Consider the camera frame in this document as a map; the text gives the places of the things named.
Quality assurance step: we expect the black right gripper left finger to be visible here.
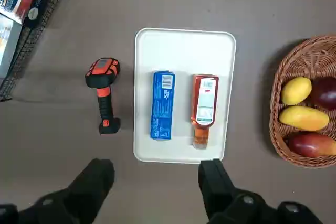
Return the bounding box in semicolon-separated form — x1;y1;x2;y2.
0;158;115;224

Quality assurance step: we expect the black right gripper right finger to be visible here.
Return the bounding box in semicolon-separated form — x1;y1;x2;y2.
198;158;324;224

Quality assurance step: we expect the orange black barcode scanner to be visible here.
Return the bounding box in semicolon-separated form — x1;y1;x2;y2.
85;57;122;135

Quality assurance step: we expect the amber tea beverage bottle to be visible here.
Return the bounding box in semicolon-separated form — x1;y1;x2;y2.
190;73;219;150

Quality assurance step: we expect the blue Oreo cookie box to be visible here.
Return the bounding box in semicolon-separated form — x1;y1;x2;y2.
150;70;177;141

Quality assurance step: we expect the cream plastic tray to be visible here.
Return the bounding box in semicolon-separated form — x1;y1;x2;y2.
133;27;237;164

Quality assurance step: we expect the red orange mango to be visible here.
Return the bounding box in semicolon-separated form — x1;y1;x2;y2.
287;132;336;158

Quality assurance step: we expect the large yellow mango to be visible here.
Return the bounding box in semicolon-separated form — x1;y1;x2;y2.
278;105;330;132

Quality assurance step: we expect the small yellow mango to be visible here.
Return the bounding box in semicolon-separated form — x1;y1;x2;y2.
281;77;312;106

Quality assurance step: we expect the brown wicker basket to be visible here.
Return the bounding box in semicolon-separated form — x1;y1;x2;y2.
269;35;336;169

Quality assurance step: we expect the black wire rack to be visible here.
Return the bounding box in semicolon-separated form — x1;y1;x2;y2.
0;0;77;101

